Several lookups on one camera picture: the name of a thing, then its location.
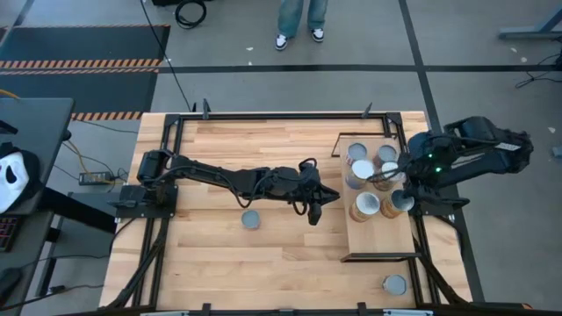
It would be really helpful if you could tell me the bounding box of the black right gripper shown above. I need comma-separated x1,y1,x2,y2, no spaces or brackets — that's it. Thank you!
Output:
393,175,440,212

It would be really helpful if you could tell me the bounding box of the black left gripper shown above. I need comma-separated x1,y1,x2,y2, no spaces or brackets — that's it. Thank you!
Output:
270,165,342,226

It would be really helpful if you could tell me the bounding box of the blue yellow label tin can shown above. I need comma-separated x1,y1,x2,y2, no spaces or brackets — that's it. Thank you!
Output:
372,161,406,192

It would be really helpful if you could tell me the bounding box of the corn label tin can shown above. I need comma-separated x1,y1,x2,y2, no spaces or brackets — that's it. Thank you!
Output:
348,191,382,224

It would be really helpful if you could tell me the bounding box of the teal label tin can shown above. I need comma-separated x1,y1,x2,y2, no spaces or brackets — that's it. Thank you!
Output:
241,210,262,231

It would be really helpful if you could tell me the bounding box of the wooden shelf board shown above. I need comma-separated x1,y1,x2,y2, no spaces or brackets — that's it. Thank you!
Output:
340,136,417,255

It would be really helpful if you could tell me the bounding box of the brown label tin can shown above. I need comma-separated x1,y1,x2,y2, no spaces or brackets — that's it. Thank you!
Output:
373,144,400,168

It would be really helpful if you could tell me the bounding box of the red white label tin can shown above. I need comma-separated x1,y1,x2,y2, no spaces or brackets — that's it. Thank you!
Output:
345,141,369,167

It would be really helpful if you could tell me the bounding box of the grey lid tin can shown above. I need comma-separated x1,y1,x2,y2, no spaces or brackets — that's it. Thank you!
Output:
381,274,408,297

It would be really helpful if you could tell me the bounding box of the person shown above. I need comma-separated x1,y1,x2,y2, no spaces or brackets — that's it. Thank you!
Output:
274,0,329,52

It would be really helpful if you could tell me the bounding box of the grey metal desk foot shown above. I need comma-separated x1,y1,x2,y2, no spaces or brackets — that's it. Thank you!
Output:
498,3,562,40

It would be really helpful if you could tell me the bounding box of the black power brick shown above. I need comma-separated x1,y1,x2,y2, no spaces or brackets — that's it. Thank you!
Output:
77,170,114,186

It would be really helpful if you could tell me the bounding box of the black desk foot beam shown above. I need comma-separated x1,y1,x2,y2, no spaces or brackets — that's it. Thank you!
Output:
39,187,119,234

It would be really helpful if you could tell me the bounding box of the black hazard stripe floor mat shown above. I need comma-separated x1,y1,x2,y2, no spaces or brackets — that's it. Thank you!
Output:
0,24,171,70
0,68,160,122

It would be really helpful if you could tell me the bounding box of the dark grey desk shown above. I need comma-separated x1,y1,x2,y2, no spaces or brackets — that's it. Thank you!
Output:
0,97,75,216

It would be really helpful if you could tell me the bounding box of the white ghost mask black hood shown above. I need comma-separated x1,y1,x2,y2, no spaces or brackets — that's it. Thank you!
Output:
0,142,44,215

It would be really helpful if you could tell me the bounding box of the backlit keyboard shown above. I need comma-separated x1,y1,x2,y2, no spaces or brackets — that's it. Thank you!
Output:
0,215,21,254

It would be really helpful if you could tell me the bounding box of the black computer mouse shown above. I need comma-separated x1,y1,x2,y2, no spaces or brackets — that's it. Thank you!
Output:
0,267,23,305

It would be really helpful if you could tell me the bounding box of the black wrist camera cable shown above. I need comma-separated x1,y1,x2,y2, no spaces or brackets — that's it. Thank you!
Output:
366,164,412,182

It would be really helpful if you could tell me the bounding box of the black metal shelf frame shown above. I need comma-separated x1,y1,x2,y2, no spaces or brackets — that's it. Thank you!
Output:
331,130,423,263

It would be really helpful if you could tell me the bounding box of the black aluminium table frame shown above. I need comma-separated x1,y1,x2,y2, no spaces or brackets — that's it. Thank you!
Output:
104,111,473,316

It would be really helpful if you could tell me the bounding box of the thin black floor cable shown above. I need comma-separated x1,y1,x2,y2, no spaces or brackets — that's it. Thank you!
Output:
514,51,562,90

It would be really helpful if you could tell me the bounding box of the long black floor cable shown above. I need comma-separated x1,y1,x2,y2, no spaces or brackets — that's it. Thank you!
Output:
139,0,197,113

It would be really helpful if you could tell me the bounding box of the coiled black cable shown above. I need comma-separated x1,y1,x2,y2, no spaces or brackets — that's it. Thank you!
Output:
174,0,208,31

